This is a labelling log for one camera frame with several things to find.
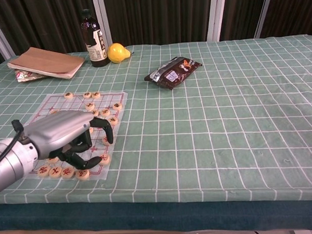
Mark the green checked tablecloth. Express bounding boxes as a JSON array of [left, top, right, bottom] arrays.
[[0, 34, 312, 234]]

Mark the chinese chess board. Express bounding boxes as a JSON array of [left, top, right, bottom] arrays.
[[25, 90, 131, 184]]

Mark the brown snack packet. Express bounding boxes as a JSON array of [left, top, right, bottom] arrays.
[[143, 55, 204, 92]]

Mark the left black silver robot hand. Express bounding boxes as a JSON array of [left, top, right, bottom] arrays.
[[22, 108, 115, 172]]

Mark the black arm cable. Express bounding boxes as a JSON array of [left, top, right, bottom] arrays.
[[0, 119, 26, 168]]

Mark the brown paper notebook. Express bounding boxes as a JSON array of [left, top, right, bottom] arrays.
[[6, 44, 86, 82]]

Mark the red white foil packet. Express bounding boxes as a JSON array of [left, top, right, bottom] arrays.
[[13, 68, 50, 84]]

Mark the yellow pear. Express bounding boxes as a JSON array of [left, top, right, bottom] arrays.
[[107, 42, 131, 64]]

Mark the dark glass bottle white label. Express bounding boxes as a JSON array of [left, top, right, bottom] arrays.
[[79, 8, 110, 68]]

